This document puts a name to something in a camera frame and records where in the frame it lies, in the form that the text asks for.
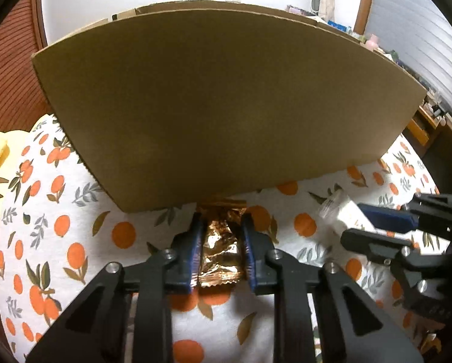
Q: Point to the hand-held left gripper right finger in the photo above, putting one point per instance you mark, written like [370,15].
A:
[248,261]

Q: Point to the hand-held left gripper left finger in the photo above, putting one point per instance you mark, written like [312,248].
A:
[193,261]

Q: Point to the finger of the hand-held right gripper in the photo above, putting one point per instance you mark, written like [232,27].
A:
[388,217]
[366,242]

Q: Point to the gold foil snack packet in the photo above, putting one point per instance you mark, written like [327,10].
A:
[220,257]

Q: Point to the white tube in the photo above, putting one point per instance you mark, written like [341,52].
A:
[347,213]

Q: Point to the brown cardboard box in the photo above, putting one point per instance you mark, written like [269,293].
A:
[229,102]

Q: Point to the wooden desk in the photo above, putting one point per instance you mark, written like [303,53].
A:
[437,121]

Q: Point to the orange print bed sheet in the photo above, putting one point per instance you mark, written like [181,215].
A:
[59,234]

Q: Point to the pink bottle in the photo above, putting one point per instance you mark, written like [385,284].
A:
[371,41]

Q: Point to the grey window blind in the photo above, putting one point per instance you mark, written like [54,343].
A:
[415,26]

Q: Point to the small white fan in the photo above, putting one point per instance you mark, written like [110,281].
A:
[316,3]

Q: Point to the wooden louvered wardrobe door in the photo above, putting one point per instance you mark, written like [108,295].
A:
[10,64]

